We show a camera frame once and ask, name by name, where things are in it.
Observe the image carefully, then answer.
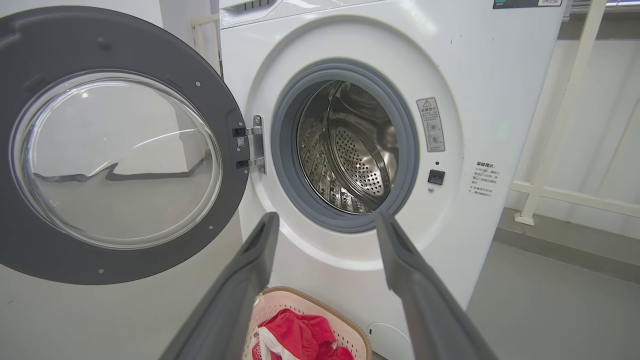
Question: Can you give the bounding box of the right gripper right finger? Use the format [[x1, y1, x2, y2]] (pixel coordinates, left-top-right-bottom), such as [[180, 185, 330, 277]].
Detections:
[[375, 210, 496, 360]]

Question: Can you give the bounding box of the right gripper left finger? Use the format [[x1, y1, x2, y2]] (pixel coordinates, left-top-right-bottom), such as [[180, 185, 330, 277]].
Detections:
[[160, 212, 280, 360]]

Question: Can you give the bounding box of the red and white garment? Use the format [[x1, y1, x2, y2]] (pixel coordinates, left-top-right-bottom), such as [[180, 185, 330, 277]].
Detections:
[[251, 308, 355, 360]]

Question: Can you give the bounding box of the dark grey round washer door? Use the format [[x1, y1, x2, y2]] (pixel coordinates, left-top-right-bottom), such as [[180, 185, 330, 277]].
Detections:
[[0, 5, 267, 286]]

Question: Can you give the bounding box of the cream basket with brown rim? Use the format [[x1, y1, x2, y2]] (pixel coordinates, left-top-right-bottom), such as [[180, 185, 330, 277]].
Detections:
[[243, 286, 373, 360]]

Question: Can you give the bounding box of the white front-load washing machine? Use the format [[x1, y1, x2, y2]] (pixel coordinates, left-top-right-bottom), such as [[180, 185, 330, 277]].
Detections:
[[219, 0, 568, 360]]

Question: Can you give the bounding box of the white metal railing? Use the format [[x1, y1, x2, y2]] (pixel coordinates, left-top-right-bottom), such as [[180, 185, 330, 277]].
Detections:
[[511, 0, 640, 226]]

